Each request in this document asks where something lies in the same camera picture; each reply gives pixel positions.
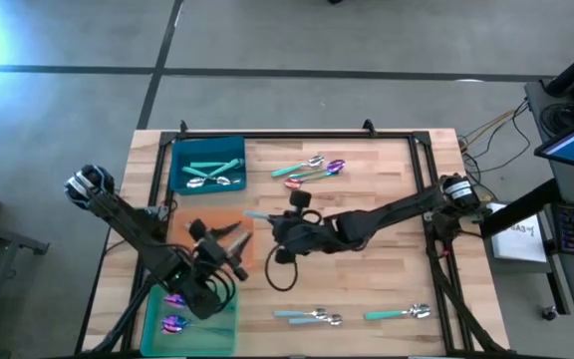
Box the black slanted beam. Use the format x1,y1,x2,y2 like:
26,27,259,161
479,178,563,239

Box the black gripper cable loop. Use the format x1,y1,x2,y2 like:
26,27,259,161
264,242,299,293

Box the black diagonal frame strut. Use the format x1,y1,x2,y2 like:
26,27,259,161
87,233,168,356
426,238,505,356

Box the green plastic bin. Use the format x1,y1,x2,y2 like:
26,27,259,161
140,283,239,358

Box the white paper booklet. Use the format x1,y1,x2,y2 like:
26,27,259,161
490,213,548,264

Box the orange plastic bin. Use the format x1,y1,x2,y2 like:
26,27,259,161
169,207,257,270

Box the grey computer desk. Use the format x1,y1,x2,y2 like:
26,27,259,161
524,79,574,324

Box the yellow and black cable bundle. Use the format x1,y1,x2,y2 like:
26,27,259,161
458,99,532,176

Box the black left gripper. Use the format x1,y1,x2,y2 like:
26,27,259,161
194,220,254,281

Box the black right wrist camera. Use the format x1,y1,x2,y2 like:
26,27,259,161
288,189,314,211

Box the blue plastic bin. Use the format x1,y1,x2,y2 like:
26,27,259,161
169,135,248,195

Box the black aluminium table frame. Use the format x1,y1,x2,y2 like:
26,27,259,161
122,130,467,358

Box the coiled black cable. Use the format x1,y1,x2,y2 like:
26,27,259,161
538,102,574,136

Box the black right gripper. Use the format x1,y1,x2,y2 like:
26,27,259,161
269,212,341,265

